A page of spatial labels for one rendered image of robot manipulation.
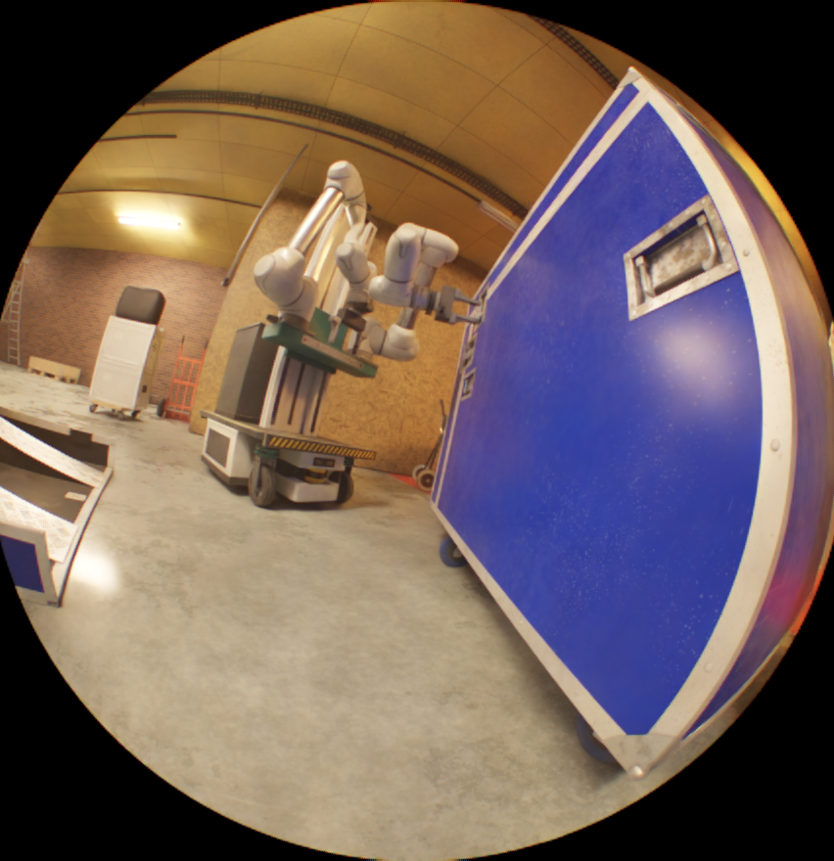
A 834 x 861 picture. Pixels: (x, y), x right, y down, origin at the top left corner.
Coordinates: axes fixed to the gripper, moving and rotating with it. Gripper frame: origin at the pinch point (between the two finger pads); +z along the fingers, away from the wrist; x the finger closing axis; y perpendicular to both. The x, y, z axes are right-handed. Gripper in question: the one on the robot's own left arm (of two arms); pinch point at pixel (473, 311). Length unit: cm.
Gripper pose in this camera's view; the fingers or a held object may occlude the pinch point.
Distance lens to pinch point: 110.5
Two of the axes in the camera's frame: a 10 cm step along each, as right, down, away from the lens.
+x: 2.1, -9.8, 0.5
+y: 1.1, -0.3, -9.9
